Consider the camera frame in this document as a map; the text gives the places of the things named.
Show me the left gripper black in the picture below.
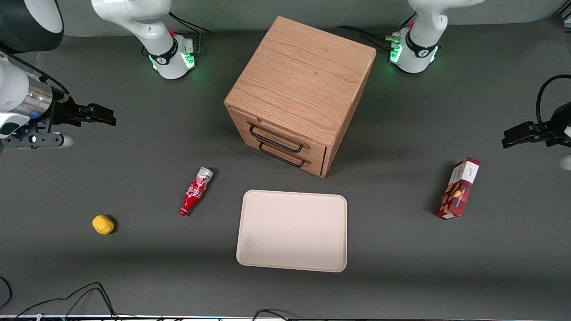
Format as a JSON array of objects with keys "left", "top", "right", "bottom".
[{"left": 502, "top": 121, "right": 564, "bottom": 149}]

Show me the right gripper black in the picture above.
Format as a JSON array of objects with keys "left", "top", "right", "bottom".
[{"left": 42, "top": 91, "right": 117, "bottom": 132}]

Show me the red coke bottle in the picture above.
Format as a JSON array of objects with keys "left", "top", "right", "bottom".
[{"left": 178, "top": 167, "right": 214, "bottom": 217}]

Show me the beige plastic tray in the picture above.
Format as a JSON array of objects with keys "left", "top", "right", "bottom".
[{"left": 236, "top": 189, "right": 348, "bottom": 273}]

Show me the red cookie box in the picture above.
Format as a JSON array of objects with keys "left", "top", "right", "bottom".
[{"left": 435, "top": 157, "right": 481, "bottom": 220}]

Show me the yellow lemon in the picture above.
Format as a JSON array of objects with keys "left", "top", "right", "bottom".
[{"left": 92, "top": 214, "right": 115, "bottom": 235}]

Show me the wooden drawer front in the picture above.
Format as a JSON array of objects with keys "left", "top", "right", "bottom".
[
  {"left": 231, "top": 108, "right": 329, "bottom": 164},
  {"left": 241, "top": 130, "right": 327, "bottom": 178}
]

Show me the wooden drawer cabinet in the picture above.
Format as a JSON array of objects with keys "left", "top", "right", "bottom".
[{"left": 224, "top": 16, "right": 377, "bottom": 179}]

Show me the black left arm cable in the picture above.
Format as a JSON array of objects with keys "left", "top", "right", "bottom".
[{"left": 536, "top": 74, "right": 571, "bottom": 131}]

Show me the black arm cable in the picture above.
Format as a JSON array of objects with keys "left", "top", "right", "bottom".
[
  {"left": 0, "top": 41, "right": 70, "bottom": 96},
  {"left": 536, "top": 74, "right": 571, "bottom": 131}
]

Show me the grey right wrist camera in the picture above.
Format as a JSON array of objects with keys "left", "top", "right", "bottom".
[{"left": 2, "top": 132, "right": 74, "bottom": 149}]

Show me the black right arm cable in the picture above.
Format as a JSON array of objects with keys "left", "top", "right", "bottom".
[{"left": 0, "top": 41, "right": 70, "bottom": 96}]

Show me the black right base cable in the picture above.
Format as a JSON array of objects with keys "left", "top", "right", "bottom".
[{"left": 168, "top": 11, "right": 211, "bottom": 55}]

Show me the black base cable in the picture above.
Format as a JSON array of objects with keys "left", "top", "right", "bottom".
[
  {"left": 335, "top": 12, "right": 417, "bottom": 50},
  {"left": 168, "top": 11, "right": 211, "bottom": 55}
]

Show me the black drawer handle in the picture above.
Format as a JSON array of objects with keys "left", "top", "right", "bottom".
[
  {"left": 258, "top": 141, "right": 308, "bottom": 169},
  {"left": 248, "top": 123, "right": 305, "bottom": 154}
]

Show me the black table edge cable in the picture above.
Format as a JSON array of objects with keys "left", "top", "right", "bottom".
[
  {"left": 0, "top": 276, "right": 12, "bottom": 311},
  {"left": 12, "top": 281, "right": 120, "bottom": 320},
  {"left": 252, "top": 309, "right": 291, "bottom": 321}
]

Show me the black left base cable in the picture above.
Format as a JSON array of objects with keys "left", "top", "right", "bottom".
[{"left": 335, "top": 12, "right": 417, "bottom": 50}]

